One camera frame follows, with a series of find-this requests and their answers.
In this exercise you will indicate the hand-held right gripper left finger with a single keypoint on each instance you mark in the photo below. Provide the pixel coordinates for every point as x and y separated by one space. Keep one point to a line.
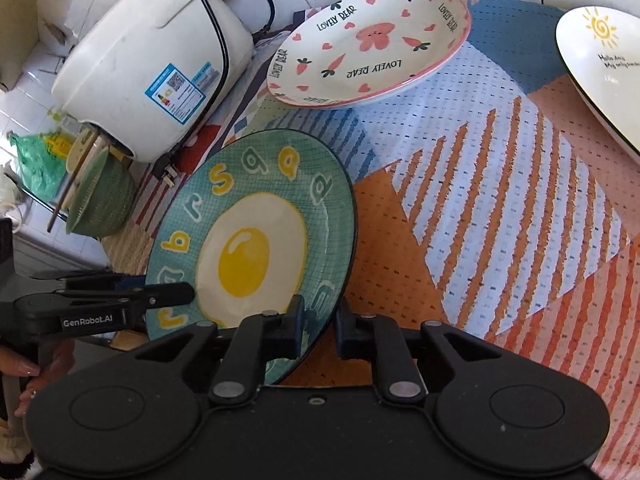
292 332

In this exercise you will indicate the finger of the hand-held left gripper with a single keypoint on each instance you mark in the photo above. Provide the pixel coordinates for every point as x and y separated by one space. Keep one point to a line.
170 295
75 275

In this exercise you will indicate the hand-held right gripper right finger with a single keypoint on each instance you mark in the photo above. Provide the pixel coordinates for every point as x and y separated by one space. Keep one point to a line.
345 332

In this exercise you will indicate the teal fried egg plate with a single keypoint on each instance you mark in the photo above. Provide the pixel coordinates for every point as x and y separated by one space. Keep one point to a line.
250 255

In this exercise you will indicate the person's left hand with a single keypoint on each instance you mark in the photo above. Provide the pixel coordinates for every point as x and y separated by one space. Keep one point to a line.
52 370

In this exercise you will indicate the green colander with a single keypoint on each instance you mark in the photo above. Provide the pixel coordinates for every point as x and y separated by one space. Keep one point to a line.
100 200

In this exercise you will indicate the wooden chopsticks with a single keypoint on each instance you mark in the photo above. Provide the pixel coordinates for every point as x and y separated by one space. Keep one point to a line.
65 195

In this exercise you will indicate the green plastic bag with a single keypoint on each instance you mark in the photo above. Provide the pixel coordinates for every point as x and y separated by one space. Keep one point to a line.
35 170

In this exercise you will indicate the beige rice paddle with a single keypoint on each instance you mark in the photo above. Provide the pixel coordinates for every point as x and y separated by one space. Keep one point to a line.
79 152

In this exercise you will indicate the yellow plastic object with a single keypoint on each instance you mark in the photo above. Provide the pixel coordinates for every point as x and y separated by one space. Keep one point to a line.
57 145

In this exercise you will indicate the colourful patterned table mat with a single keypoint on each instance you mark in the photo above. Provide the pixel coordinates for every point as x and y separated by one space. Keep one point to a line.
475 185

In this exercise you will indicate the white rice cooker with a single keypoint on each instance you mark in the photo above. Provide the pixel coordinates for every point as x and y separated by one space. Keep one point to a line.
150 35

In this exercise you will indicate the white plate pink carrot print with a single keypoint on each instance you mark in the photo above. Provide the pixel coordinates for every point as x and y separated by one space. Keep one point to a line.
370 60

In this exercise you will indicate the white plate black rim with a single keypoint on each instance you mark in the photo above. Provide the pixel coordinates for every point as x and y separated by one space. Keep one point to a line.
600 75

